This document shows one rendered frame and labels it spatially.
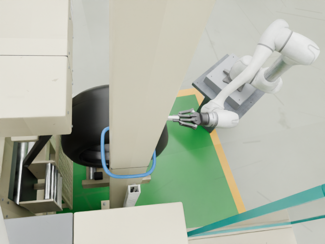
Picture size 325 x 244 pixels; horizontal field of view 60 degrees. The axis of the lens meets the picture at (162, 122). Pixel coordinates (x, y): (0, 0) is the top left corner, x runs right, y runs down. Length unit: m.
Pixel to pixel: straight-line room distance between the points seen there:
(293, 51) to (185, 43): 1.36
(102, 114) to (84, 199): 1.45
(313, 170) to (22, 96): 2.98
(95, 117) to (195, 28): 0.95
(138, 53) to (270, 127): 2.97
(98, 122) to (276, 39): 1.08
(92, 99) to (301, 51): 1.15
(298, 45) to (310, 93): 2.17
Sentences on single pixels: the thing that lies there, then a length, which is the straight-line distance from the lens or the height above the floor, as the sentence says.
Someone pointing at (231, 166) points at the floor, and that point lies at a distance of 2.96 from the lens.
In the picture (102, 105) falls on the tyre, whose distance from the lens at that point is 1.32.
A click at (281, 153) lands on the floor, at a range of 3.28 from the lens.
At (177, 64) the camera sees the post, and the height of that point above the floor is 2.23.
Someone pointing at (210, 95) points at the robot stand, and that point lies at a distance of 2.43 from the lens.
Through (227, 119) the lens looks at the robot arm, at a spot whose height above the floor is 1.23.
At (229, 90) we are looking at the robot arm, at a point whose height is 1.22.
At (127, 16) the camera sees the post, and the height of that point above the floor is 2.33.
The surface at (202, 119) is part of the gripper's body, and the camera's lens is 1.60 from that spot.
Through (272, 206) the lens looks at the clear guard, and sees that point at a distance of 0.64.
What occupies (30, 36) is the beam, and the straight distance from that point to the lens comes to 1.12.
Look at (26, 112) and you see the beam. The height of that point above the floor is 1.78.
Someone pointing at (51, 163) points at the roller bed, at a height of 1.19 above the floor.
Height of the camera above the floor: 2.60
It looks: 62 degrees down
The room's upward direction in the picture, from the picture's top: 21 degrees clockwise
